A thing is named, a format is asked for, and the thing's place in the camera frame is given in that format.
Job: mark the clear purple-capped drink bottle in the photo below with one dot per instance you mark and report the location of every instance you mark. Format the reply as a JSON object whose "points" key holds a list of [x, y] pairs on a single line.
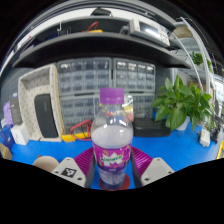
{"points": [[112, 140]]}

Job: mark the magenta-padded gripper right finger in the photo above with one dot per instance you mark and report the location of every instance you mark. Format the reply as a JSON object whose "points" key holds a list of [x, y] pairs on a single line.
{"points": [[156, 170]]}

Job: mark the grey small-parts drawer cabinet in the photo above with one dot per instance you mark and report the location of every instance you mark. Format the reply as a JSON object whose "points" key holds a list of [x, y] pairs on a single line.
{"points": [[83, 76], [135, 75], [78, 110]]}

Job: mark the flat black box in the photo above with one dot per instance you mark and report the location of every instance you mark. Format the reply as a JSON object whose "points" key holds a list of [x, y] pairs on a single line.
{"points": [[150, 128]]}

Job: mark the white cardboard box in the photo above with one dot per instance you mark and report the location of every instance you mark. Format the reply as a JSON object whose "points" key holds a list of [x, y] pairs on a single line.
{"points": [[20, 135]]}

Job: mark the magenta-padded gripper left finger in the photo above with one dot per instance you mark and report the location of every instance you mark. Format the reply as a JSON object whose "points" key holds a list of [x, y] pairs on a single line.
{"points": [[71, 171]]}

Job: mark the white pegboard tray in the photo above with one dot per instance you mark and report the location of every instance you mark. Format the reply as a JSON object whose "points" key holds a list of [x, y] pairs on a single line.
{"points": [[30, 90]]}

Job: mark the yellow metal frame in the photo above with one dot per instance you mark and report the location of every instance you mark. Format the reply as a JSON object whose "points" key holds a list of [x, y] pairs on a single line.
{"points": [[220, 150]]}

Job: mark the green potted plant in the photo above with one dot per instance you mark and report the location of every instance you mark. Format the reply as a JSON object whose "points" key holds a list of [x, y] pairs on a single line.
{"points": [[176, 103]]}

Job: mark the black card with blue spot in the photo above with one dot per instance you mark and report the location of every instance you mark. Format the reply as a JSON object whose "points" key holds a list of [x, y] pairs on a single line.
{"points": [[16, 108]]}

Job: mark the white shelf rack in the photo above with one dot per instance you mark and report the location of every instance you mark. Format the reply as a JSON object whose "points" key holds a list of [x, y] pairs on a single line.
{"points": [[200, 60]]}

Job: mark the drawer cabinet with coloured drawers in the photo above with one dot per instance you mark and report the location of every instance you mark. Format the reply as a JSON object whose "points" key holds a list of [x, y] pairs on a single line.
{"points": [[143, 105]]}

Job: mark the black shelf unit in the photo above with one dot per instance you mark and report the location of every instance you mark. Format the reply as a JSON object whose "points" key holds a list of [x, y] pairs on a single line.
{"points": [[100, 41]]}

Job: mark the small white device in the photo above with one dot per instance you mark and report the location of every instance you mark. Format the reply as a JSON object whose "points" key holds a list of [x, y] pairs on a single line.
{"points": [[204, 137]]}

